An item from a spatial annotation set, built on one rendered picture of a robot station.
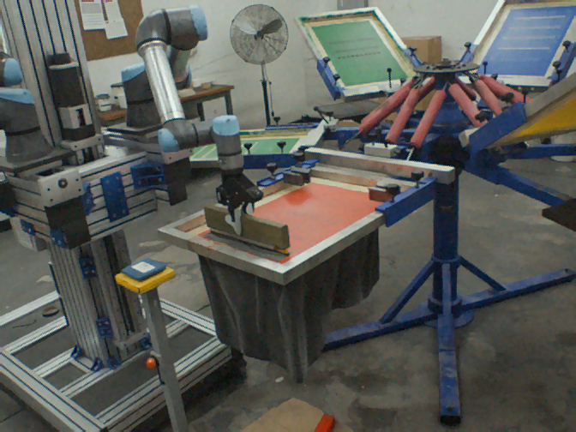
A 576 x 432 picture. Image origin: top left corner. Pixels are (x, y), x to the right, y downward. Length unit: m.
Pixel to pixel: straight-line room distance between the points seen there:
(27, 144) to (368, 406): 1.71
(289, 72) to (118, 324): 5.40
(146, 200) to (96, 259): 0.32
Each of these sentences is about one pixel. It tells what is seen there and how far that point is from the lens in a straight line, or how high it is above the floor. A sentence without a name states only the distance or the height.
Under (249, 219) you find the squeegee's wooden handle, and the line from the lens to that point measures 1.70.
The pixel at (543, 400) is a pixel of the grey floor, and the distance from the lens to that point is 2.65.
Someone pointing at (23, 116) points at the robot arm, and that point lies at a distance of 2.02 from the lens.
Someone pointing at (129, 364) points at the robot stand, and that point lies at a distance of 2.66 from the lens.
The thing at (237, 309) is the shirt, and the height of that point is 0.71.
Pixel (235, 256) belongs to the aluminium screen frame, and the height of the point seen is 0.99.
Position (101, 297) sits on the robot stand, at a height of 0.57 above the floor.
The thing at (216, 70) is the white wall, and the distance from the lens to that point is 6.56.
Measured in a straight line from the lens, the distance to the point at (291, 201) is 2.09.
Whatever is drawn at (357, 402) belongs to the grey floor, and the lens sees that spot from 2.56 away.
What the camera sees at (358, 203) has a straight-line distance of 2.01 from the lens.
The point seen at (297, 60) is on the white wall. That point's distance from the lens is 7.52.
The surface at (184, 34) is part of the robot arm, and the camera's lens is 1.90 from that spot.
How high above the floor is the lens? 1.67
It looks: 22 degrees down
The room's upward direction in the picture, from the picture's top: 6 degrees counter-clockwise
